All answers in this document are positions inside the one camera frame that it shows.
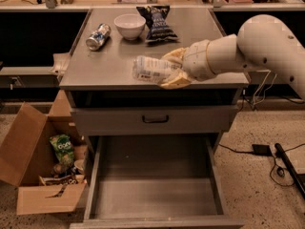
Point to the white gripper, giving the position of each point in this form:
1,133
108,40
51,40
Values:
194,61

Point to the clear plastic water bottle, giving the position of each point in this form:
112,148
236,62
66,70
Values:
152,69

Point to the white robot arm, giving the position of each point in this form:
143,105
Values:
263,41

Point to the closed grey upper drawer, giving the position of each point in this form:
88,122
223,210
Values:
128,121

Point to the grey drawer cabinet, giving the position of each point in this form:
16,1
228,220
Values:
104,79

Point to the open grey middle drawer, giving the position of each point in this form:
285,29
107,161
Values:
155,182

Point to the dark blue chip bag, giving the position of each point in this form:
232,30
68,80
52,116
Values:
155,17

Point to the white ceramic bowl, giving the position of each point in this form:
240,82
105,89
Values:
130,26

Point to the silver blue soda can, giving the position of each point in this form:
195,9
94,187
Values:
98,37

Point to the black power adapter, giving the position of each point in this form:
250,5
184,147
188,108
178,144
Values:
262,150

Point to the green snack bag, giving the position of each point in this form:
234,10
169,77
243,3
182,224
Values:
62,146

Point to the black floor bar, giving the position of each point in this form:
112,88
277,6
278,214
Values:
299,179

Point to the dark snack packet in box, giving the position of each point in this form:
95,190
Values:
47,181

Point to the open cardboard box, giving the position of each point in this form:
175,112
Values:
26,156

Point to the black drawer handle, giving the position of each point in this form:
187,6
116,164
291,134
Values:
155,120

